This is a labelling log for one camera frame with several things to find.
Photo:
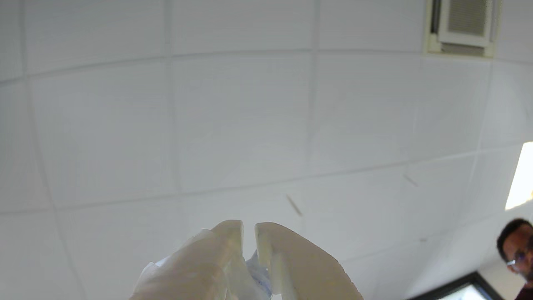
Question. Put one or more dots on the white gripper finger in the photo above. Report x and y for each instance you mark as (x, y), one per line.
(300, 266)
(200, 266)

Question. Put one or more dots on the black-framed window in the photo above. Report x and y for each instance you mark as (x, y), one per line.
(458, 289)

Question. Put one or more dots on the person in dark clothes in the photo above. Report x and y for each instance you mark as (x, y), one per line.
(518, 246)

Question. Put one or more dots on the bright ceiling light panel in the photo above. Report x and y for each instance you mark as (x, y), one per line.
(522, 175)

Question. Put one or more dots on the ceiling air vent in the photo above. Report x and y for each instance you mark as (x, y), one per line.
(464, 25)

